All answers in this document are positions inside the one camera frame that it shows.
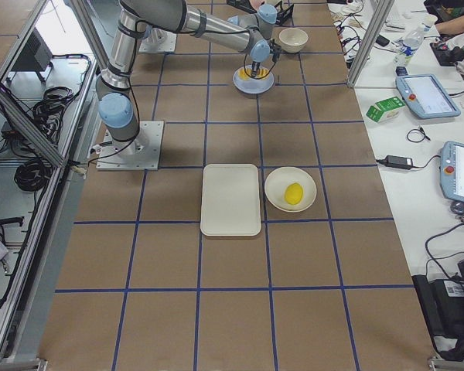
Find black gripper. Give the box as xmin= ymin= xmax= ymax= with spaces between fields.
xmin=251 ymin=61 xmax=261 ymax=73

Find yellow bread piece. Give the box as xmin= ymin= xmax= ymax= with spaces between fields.
xmin=256 ymin=68 xmax=270 ymax=80
xmin=237 ymin=68 xmax=251 ymax=81

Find blue plate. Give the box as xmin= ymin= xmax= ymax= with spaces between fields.
xmin=233 ymin=65 xmax=275 ymax=94

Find black plate rack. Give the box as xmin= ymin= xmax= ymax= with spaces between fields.
xmin=226 ymin=0 xmax=294 ymax=26

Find cream plate with lemon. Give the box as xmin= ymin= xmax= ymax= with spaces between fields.
xmin=264 ymin=167 xmax=317 ymax=213

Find cream ceramic bowl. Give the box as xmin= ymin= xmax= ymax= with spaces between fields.
xmin=278 ymin=28 xmax=309 ymax=53

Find yellow lemon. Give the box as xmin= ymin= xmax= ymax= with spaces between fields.
xmin=284 ymin=182 xmax=304 ymax=205

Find green white carton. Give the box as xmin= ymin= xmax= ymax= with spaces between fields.
xmin=366 ymin=96 xmax=405 ymax=123

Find cream rectangular tray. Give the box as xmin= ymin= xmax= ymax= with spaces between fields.
xmin=200 ymin=164 xmax=261 ymax=237

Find clear water bottle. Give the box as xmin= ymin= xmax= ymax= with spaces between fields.
xmin=394 ymin=27 xmax=425 ymax=67

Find far teach pendant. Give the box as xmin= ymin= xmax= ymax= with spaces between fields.
xmin=395 ymin=74 xmax=461 ymax=119

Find teach pendant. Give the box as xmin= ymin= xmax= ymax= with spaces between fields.
xmin=395 ymin=74 xmax=461 ymax=119
xmin=440 ymin=141 xmax=464 ymax=202

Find black power adapter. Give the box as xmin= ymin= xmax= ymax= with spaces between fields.
xmin=385 ymin=155 xmax=414 ymax=170

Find near teach pendant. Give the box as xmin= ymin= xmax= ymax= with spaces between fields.
xmin=440 ymin=141 xmax=464 ymax=202

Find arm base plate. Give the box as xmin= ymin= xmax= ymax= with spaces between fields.
xmin=96 ymin=121 xmax=164 ymax=171
xmin=138 ymin=29 xmax=177 ymax=54

